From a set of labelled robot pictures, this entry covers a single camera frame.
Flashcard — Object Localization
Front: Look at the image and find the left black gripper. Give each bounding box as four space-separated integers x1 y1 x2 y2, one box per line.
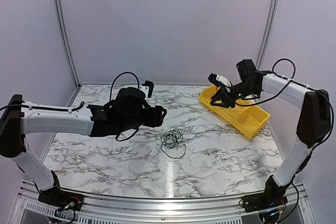
119 105 167 133

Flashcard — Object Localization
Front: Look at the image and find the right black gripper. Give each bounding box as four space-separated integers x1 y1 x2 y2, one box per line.
211 81 259 108

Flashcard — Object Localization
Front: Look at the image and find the cable pile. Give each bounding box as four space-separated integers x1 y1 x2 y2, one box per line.
156 128 187 159

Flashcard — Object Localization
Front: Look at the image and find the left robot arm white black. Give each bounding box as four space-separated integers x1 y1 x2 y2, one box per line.
1 81 167 206

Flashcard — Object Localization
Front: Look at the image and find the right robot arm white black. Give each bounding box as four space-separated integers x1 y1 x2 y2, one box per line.
208 59 334 209

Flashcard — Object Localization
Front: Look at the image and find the yellow bin left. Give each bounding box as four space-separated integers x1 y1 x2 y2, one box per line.
198 85 224 112

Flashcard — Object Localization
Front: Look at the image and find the yellow bin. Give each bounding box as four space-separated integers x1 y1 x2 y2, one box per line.
232 105 270 139
198 85 224 112
214 105 251 124

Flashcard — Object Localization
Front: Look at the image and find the yellow bin middle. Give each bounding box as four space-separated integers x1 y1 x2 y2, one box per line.
214 105 251 124

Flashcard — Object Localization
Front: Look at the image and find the yellow bin right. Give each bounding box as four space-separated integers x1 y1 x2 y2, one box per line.
232 105 270 139

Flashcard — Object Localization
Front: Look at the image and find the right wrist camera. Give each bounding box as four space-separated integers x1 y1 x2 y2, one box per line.
208 73 232 88

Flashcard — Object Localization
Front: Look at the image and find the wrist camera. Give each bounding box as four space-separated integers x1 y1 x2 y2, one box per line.
139 80 154 99
208 73 232 88

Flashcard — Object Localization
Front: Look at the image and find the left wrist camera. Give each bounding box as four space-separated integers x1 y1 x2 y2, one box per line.
139 80 154 99

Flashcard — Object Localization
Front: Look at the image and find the aluminium front rail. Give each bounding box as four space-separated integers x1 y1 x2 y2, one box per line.
8 180 316 223

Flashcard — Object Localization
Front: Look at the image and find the right aluminium frame post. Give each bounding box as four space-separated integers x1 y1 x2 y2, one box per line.
255 0 279 70

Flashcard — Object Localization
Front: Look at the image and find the aluminium frame post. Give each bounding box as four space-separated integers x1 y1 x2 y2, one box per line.
255 0 279 70
50 0 81 88

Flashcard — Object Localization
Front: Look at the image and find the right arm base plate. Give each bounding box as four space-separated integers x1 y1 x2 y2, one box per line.
238 193 288 212

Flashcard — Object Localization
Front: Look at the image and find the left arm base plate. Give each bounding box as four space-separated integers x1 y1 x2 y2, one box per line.
38 188 84 211

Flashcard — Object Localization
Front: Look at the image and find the left aluminium frame post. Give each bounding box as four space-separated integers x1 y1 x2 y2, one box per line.
50 0 81 88

